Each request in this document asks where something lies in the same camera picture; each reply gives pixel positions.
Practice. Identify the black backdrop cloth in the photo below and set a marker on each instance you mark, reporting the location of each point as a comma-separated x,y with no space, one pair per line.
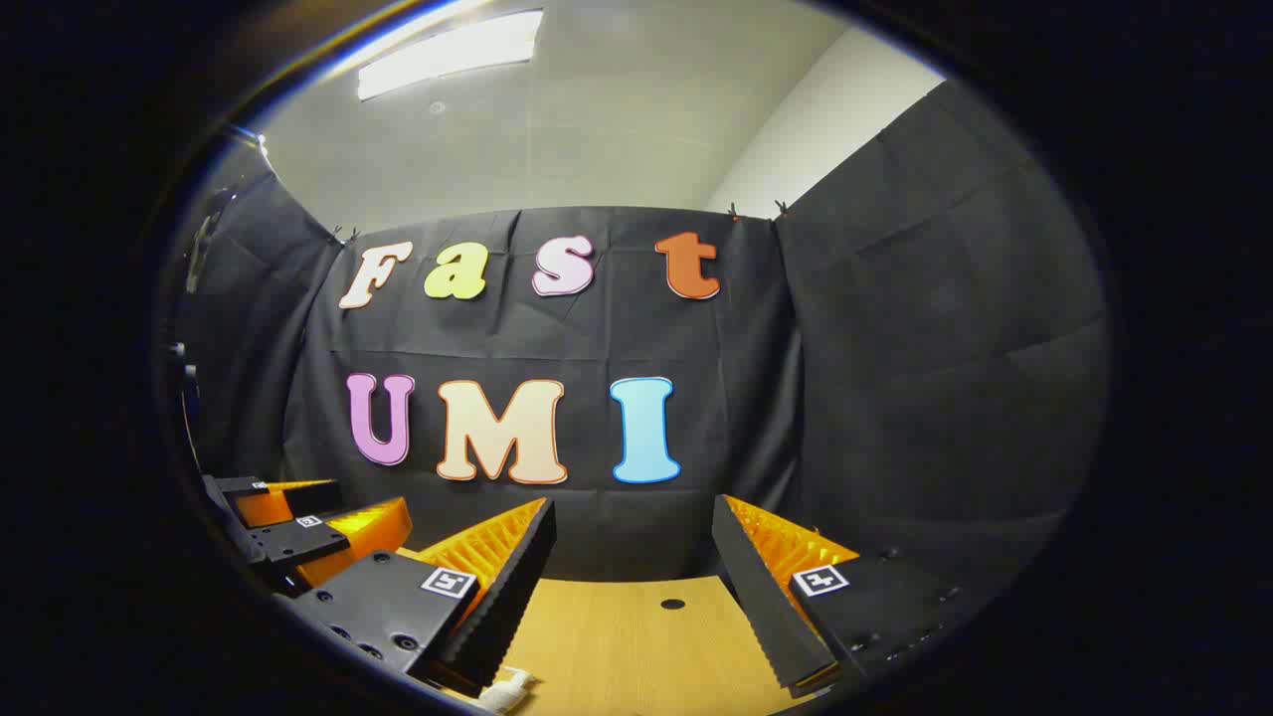
895,348

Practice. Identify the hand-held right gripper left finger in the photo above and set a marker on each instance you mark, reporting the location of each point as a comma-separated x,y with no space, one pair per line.
502,607

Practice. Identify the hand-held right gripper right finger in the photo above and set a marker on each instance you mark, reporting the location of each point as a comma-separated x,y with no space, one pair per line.
761,607

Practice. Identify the white pump bottle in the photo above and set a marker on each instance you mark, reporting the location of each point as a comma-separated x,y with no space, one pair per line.
507,688

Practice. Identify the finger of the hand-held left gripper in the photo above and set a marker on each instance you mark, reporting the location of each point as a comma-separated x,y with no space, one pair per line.
343,537
288,497

